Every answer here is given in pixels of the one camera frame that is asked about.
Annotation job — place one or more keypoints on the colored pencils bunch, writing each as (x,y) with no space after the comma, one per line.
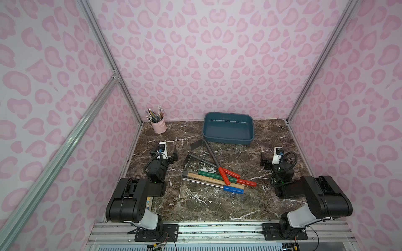
(155,116)

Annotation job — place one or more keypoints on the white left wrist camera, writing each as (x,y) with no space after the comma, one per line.
(162,148)

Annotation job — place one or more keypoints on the blue treehouse book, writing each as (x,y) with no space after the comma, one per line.
(149,203)

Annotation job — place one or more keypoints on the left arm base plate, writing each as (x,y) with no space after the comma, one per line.
(165,232)

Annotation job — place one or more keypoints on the pink pencil cup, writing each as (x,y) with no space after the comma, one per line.
(159,127)

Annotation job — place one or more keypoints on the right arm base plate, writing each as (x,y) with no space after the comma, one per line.
(282,232)

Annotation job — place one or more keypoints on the wooden handle hammer tool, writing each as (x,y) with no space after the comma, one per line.
(186,174)

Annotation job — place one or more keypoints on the teal plastic storage box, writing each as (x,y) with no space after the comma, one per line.
(228,128)

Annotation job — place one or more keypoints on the silver tool blue handle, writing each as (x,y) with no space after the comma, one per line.
(225,188)

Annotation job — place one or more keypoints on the aluminium front rail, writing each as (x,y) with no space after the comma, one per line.
(332,235)

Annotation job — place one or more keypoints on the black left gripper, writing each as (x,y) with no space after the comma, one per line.
(171,157)

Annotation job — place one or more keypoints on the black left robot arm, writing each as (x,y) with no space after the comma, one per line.
(128,203)

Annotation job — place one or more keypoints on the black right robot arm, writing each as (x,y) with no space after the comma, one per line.
(325,200)

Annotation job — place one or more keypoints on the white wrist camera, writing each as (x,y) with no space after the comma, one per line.
(162,148)
(278,154)

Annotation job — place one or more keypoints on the grey rake red handle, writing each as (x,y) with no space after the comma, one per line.
(202,160)

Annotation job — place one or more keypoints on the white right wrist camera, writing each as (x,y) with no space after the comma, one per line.
(278,154)

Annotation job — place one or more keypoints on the grey hoe red handle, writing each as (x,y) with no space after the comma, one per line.
(201,142)

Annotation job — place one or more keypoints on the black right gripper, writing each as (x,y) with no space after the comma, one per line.
(266,161)

